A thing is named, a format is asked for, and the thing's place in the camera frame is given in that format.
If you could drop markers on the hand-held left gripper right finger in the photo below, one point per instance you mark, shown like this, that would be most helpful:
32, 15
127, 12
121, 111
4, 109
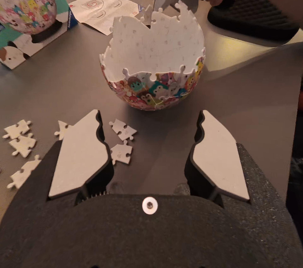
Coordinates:
217, 159

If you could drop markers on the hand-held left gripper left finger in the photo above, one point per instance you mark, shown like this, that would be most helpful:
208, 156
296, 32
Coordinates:
80, 154

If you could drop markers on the white curved puzzle piece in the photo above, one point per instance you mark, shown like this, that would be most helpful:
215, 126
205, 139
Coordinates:
148, 15

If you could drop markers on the colourful puzzle ball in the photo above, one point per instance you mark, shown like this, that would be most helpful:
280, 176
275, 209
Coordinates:
153, 43

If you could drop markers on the group of puzzle pieces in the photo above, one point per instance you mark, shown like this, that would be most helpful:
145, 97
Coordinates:
21, 144

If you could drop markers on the colourful cardboard puzzle box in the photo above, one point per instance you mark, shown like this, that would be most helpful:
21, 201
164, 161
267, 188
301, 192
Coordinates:
23, 0

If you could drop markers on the black mesh pad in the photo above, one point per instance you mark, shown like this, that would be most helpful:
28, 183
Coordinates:
248, 21

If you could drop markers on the folded paper leaflet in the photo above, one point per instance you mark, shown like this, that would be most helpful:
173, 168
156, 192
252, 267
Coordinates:
94, 12

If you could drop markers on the person's dark clothing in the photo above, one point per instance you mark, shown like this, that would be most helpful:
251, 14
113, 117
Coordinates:
296, 178

